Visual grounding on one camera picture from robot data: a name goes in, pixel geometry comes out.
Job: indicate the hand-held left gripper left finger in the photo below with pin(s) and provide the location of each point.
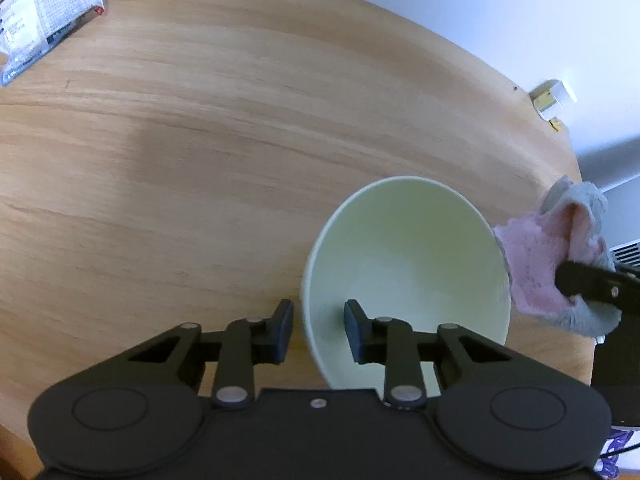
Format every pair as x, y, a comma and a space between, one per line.
284, 327

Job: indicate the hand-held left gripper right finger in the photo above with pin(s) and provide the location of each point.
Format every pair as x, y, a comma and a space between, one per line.
354, 327

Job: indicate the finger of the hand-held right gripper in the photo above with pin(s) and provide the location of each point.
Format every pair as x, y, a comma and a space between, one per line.
595, 285

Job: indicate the pink and grey cloth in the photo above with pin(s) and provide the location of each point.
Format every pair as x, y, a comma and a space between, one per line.
542, 255

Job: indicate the pale green bowl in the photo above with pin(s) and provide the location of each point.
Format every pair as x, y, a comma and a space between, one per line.
407, 280

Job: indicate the grey radiator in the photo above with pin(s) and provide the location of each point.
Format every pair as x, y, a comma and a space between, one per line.
625, 255

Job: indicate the printed plastic packet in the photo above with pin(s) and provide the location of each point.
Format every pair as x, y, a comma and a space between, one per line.
37, 10

